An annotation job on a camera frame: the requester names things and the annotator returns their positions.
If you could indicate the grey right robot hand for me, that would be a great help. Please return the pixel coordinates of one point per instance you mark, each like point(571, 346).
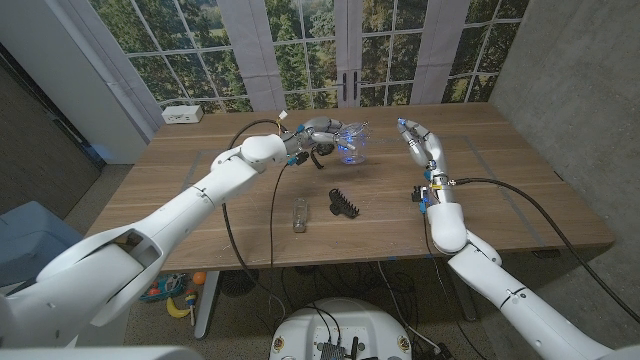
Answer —
point(425, 145)

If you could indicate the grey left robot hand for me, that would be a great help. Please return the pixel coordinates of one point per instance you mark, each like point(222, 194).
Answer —
point(320, 131)

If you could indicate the clear glass hinged jar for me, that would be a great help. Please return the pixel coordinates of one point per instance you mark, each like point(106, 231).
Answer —
point(356, 152)

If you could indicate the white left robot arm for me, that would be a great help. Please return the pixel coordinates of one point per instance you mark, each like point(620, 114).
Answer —
point(150, 240)

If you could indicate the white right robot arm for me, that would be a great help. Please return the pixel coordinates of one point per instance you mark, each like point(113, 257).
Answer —
point(500, 290)

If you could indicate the black hair clip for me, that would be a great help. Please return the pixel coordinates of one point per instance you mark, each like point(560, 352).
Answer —
point(342, 205)

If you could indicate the printed window backdrop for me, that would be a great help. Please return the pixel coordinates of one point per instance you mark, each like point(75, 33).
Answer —
point(300, 50)

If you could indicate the small clear glass bottle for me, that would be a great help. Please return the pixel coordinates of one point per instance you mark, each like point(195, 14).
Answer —
point(300, 215)

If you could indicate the white power outlet box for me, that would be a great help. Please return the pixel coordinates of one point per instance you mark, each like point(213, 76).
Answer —
point(182, 114)

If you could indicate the grey table leg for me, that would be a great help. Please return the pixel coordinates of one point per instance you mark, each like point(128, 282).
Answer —
point(469, 310)

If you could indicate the round black fan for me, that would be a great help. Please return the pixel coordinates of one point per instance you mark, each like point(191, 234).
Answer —
point(239, 282)

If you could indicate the orange toy ball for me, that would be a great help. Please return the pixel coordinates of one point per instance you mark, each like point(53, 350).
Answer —
point(199, 278)

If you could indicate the white robot torso base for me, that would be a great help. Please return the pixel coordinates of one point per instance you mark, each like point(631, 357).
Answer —
point(340, 325)

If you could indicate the white table leg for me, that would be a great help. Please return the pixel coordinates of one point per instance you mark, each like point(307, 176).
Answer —
point(206, 310)

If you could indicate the colourful toy screwdriver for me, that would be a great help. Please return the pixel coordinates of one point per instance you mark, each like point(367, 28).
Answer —
point(191, 302)

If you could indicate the teal toy tray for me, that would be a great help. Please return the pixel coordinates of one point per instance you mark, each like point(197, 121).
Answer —
point(160, 287)

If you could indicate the yellow toy banana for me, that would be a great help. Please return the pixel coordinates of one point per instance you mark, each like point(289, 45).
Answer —
point(175, 311)

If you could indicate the blue grey storage bin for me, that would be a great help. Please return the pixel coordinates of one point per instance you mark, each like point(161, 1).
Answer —
point(30, 235)

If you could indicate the white robot head housing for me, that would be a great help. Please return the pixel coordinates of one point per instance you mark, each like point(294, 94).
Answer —
point(100, 354)

